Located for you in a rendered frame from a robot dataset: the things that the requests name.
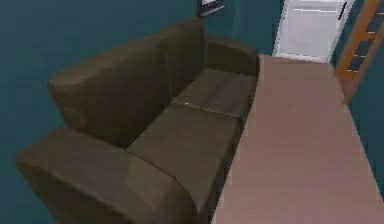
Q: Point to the black framed picture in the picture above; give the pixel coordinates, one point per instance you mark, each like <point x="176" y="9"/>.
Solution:
<point x="209" y="6"/>

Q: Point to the brown sofa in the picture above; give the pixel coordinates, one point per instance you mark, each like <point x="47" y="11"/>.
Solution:
<point x="186" y="146"/>

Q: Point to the white room door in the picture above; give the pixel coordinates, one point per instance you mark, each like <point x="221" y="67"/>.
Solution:
<point x="310" y="30"/>

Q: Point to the orange wooden shelf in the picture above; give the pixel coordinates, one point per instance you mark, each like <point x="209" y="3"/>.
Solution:
<point x="358" y="43"/>

